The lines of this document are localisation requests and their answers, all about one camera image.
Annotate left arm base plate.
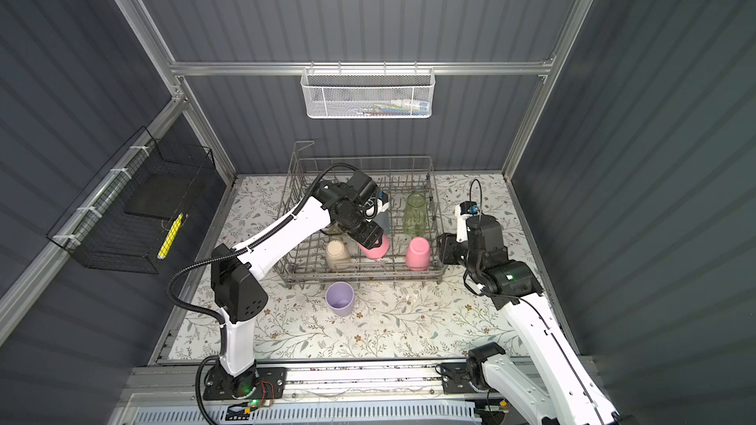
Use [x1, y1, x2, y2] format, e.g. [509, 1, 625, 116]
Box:
[201, 364, 287, 401]

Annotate grey wire dish rack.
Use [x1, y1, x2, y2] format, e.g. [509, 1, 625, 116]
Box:
[275, 141, 446, 286]

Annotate black pad in basket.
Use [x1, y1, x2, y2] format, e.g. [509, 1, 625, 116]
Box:
[124, 174, 201, 220]

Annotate black wire wall basket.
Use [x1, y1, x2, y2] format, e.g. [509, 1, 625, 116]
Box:
[46, 131, 216, 275]

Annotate green glass cup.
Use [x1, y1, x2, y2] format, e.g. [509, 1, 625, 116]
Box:
[403, 192, 428, 238]

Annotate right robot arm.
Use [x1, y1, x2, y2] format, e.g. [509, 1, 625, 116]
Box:
[436, 179, 637, 424]

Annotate white mesh wall basket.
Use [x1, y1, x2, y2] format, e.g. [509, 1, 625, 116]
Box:
[300, 66, 436, 120]

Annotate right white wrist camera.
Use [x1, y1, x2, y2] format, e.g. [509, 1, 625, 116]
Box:
[455, 201, 480, 243]

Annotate tubes in white basket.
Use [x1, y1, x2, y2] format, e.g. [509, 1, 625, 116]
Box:
[348, 100, 431, 117]

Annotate beige plastic cup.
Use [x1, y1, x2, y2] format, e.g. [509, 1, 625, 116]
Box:
[325, 239, 352, 271]

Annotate pink plastic cup front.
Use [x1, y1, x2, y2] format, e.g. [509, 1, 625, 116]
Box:
[359, 235, 391, 261]

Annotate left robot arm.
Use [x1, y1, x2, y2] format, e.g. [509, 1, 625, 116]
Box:
[165, 165, 390, 423]

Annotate blue translucent cup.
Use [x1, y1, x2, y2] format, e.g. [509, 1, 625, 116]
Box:
[373, 191, 391, 235]

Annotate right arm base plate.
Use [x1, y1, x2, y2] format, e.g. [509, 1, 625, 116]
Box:
[435, 361, 478, 395]

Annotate floral table mat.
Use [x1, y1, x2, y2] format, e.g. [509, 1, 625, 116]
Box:
[165, 173, 535, 361]

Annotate yellow glass cup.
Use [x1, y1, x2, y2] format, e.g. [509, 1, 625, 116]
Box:
[321, 222, 345, 237]

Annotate purple plastic cup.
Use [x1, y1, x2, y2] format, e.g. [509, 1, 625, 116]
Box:
[325, 281, 354, 317]

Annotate pink plastic cup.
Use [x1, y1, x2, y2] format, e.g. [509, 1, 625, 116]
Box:
[406, 237, 431, 272]
[359, 235, 391, 261]

